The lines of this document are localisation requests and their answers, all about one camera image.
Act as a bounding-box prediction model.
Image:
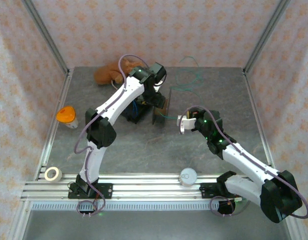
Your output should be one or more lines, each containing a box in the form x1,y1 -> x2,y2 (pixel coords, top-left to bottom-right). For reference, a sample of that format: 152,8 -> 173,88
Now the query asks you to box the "green cable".
158,55 -> 204,120

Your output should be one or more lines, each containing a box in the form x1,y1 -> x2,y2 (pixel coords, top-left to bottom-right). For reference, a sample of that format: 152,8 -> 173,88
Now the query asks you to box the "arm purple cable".
73,54 -> 150,219
185,105 -> 308,220

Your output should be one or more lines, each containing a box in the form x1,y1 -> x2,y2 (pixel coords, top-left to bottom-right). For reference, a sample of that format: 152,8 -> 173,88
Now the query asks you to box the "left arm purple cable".
73,54 -> 150,219

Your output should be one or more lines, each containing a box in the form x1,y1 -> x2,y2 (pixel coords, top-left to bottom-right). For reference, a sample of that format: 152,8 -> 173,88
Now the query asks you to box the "aluminium corner post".
20,0 -> 71,76
242,0 -> 292,75

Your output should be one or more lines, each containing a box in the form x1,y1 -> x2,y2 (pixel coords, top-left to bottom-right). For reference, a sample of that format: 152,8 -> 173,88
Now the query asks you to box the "black two-compartment box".
120,96 -> 155,125

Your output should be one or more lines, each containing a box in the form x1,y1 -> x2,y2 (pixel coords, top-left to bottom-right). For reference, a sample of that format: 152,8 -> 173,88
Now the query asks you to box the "left gripper thin black wire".
153,73 -> 168,87

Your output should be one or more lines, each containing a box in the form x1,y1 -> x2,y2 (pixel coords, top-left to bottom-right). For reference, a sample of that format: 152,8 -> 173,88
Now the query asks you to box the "brown plush toy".
93,58 -> 145,86

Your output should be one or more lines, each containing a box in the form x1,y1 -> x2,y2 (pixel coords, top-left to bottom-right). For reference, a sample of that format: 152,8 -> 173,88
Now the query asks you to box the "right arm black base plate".
199,182 -> 245,200

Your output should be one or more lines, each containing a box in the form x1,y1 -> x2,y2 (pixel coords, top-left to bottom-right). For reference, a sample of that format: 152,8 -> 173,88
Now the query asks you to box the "orange-lidded white container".
55,105 -> 80,130

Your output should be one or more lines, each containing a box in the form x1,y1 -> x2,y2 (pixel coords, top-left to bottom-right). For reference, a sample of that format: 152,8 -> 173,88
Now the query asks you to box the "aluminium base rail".
19,171 -> 295,201

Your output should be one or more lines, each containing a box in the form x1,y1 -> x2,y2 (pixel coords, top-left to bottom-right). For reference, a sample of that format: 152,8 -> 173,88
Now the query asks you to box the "masking tape roll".
43,166 -> 63,183

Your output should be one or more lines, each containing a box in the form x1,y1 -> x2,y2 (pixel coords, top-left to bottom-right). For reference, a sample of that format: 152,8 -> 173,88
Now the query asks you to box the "aluminium side rail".
33,68 -> 75,181
242,69 -> 280,181

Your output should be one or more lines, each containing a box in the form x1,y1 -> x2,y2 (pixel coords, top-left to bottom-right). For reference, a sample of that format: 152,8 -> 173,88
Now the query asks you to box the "grey cable spool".
151,88 -> 174,126

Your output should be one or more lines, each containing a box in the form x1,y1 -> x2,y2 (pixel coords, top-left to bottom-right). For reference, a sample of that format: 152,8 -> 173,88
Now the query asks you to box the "blue cable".
129,101 -> 140,119

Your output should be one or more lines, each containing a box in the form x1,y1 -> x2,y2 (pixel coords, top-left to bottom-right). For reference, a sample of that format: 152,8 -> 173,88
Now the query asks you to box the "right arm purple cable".
185,105 -> 308,220

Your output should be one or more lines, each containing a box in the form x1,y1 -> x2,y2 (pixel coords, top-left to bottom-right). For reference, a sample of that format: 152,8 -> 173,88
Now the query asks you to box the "white round cap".
179,167 -> 198,188

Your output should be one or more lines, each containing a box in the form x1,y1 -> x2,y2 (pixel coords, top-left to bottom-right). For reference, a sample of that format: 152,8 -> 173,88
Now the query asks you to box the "slotted grey cable duct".
30,200 -> 285,211

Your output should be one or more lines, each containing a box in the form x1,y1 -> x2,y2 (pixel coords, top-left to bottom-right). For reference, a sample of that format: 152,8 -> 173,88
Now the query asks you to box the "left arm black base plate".
67,182 -> 114,200

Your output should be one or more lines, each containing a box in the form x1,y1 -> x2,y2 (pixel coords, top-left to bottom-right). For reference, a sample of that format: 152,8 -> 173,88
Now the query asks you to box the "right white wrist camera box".
176,114 -> 198,135

